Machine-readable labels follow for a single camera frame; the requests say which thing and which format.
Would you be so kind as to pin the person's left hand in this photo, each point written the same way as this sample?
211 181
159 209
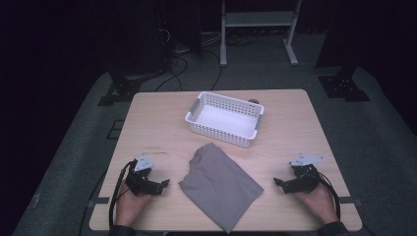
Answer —
129 206

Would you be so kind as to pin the white metal stand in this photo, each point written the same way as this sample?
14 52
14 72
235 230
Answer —
224 39

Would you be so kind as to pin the gray cloth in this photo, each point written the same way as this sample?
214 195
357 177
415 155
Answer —
218 187

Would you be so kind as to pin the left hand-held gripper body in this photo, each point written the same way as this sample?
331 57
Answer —
141 178

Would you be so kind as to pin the white plastic basket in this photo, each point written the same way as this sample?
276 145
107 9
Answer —
226 119

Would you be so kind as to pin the black stand base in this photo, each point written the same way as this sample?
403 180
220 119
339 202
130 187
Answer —
123 88
344 87

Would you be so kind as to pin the person's dark sleeve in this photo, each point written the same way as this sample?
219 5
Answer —
122 230
332 229

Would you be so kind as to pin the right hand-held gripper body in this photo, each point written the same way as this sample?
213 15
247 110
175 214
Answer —
303 178

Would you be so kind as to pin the person's right hand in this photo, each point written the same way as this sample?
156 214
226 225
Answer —
316 203

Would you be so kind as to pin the person's right dark sleeve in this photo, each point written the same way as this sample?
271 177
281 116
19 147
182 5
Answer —
332 229

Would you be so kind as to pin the person's left dark sleeve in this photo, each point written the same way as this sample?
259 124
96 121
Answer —
122 230

